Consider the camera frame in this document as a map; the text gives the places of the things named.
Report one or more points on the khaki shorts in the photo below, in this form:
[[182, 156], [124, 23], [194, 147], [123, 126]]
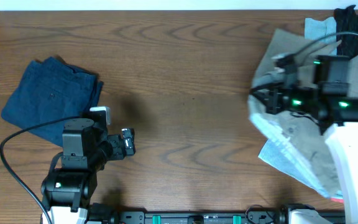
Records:
[[325, 45]]

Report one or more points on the black patterned garment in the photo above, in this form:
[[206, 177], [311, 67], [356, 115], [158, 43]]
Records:
[[347, 21]]

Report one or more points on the folded navy blue shorts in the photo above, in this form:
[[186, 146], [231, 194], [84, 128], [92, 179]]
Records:
[[51, 90]]

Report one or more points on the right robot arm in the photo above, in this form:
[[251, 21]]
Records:
[[309, 114]]

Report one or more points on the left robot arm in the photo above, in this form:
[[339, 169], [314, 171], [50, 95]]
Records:
[[72, 177]]

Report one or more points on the red pink garment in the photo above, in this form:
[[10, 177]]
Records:
[[339, 200]]

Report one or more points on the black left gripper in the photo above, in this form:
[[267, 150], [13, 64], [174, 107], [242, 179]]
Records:
[[118, 151]]

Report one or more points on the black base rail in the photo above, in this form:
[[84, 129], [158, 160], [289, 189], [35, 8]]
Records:
[[194, 217]]

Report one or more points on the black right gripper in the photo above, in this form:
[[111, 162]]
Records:
[[271, 99]]

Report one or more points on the light blue garment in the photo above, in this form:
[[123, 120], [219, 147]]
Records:
[[319, 29]]

